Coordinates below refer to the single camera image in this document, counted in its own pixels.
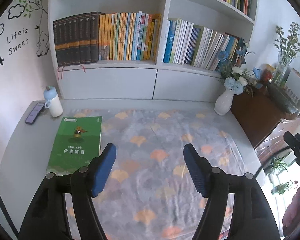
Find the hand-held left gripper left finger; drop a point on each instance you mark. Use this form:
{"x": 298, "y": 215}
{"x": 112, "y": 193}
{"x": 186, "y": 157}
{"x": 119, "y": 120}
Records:
{"x": 105, "y": 172}

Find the group of wall stickers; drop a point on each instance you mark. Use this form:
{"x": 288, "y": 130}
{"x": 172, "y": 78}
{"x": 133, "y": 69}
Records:
{"x": 17, "y": 40}

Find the green book small figure print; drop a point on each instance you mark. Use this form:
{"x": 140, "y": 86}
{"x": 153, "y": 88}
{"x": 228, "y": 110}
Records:
{"x": 72, "y": 145}

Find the white bottle blue lid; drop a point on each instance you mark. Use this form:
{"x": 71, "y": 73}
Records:
{"x": 53, "y": 102}

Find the white boxes on cabinet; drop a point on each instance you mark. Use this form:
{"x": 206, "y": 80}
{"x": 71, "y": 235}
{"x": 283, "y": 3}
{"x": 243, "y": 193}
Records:
{"x": 297, "y": 87}

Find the white bookshelf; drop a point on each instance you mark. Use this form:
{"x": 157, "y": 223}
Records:
{"x": 152, "y": 85}

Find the red ribbon bookmarks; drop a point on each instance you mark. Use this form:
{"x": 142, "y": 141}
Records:
{"x": 60, "y": 72}

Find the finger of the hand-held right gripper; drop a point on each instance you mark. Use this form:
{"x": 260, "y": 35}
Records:
{"x": 293, "y": 140}

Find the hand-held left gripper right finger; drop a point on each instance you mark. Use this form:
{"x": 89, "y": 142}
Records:
{"x": 196, "y": 173}

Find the light wood drawer unit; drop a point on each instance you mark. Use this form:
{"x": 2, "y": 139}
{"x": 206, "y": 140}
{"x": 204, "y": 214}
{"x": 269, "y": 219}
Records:
{"x": 277, "y": 140}

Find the glass vase green stems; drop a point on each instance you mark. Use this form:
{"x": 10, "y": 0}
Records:
{"x": 287, "y": 50}

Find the white ribbed vase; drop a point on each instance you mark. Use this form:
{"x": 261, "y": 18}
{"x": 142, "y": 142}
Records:
{"x": 223, "y": 102}

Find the black smartphone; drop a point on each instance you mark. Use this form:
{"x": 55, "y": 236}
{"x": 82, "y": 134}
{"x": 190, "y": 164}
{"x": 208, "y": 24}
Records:
{"x": 35, "y": 113}

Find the row of yellow spine books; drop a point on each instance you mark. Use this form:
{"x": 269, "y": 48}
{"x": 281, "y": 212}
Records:
{"x": 130, "y": 37}

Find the dark green ribbed plate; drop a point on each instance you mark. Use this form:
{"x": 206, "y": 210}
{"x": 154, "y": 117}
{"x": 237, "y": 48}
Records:
{"x": 282, "y": 100}

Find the green potted plant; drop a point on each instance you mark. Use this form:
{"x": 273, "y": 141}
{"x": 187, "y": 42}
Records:
{"x": 286, "y": 186}
{"x": 277, "y": 163}

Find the row of dark hardcover books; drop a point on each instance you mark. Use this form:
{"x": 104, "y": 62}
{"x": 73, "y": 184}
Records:
{"x": 75, "y": 40}

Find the leaf pattern tablecloth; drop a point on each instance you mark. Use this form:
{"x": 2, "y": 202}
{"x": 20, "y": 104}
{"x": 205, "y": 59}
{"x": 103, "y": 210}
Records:
{"x": 152, "y": 135}

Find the brown wooden cabinet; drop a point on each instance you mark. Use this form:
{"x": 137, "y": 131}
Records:
{"x": 252, "y": 115}

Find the blue white flower bouquet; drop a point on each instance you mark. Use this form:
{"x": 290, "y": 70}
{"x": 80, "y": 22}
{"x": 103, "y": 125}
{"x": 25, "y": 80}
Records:
{"x": 237, "y": 77}

